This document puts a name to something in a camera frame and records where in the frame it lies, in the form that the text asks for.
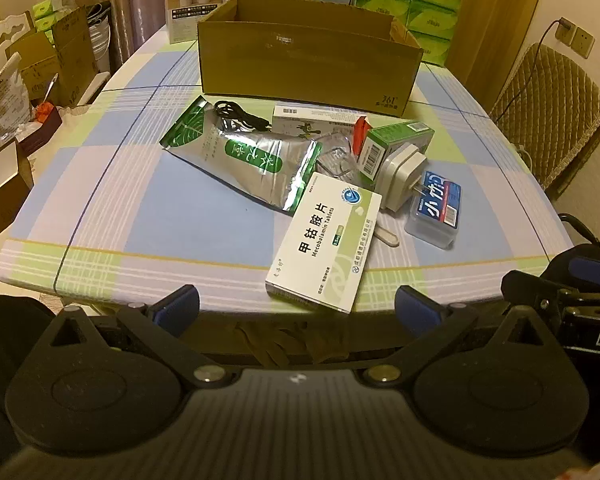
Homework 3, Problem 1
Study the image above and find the white product box with photo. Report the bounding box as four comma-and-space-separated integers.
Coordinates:
163, 0, 225, 45

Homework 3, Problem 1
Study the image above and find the green tissue bundle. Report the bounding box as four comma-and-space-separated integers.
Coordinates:
31, 0, 77, 32

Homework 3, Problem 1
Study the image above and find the white plastic bag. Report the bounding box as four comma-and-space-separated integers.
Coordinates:
0, 52, 35, 147

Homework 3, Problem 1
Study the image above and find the long white green medicine box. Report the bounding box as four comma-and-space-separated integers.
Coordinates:
272, 104, 362, 142

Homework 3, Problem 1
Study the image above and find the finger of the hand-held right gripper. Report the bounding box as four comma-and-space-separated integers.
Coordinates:
537, 244, 600, 291
501, 270, 581, 317

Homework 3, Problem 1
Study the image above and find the brown wooden door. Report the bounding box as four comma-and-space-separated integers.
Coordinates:
424, 0, 552, 83

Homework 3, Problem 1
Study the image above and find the wall socket plate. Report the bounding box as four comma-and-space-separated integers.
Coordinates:
554, 18, 596, 60

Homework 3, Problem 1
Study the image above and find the white cardboard with cut-out handle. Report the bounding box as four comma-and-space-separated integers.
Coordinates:
0, 10, 37, 75

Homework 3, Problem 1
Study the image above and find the coiled black cable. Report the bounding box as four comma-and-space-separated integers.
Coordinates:
213, 100, 272, 134

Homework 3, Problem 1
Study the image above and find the white power adapter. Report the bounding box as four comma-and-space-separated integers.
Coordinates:
376, 142, 429, 214

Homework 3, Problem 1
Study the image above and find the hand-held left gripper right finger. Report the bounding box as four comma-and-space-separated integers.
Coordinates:
362, 285, 556, 389

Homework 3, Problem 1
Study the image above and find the clear packet with metal hook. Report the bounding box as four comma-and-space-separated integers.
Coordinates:
318, 129, 362, 182

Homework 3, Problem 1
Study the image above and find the white tablet box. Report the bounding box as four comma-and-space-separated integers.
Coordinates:
265, 172, 384, 315

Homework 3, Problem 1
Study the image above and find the small green box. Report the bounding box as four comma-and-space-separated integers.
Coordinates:
357, 120, 436, 179

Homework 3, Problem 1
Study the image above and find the white and dark open box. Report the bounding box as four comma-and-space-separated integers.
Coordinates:
0, 139, 36, 252

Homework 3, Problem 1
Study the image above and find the black charger cable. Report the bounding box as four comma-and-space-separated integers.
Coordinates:
494, 18, 573, 123

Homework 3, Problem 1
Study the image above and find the striped grey bag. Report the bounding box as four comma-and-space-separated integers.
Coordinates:
86, 2, 115, 77

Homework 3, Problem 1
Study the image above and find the stack of green tissue packs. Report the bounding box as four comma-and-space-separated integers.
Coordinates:
355, 0, 467, 67

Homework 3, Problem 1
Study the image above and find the silver pouch with green leaf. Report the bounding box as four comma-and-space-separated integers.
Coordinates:
161, 96, 324, 216

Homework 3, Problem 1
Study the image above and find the small red packet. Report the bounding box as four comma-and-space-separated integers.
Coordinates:
352, 116, 372, 156

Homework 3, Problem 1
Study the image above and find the brown cardboard storage box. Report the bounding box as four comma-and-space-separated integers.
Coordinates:
5, 7, 100, 109

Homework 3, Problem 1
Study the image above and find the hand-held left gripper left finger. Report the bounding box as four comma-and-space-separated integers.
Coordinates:
45, 284, 238, 390

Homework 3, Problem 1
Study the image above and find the blue clear floss pick box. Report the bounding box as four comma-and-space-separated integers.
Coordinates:
404, 169, 465, 250

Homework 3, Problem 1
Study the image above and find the dark red box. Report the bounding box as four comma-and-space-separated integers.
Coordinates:
17, 104, 64, 157

